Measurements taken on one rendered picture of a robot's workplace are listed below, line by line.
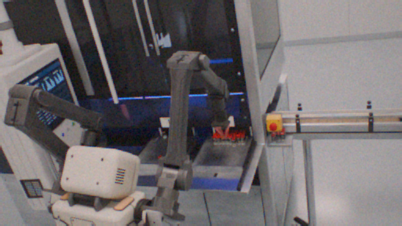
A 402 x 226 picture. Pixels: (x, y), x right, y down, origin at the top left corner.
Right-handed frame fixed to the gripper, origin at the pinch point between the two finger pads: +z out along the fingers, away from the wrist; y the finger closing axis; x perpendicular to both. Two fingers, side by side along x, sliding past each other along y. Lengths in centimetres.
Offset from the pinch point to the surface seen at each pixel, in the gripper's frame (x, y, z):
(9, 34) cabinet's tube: 95, -3, -59
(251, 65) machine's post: -10.6, 27.4, -23.0
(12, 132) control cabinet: 93, -27, -20
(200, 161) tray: 18.8, 9.1, 20.5
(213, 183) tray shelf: 6.9, -8.4, 20.4
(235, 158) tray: 0.5, 11.8, 20.6
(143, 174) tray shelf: 46, -4, 20
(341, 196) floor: -49, 92, 111
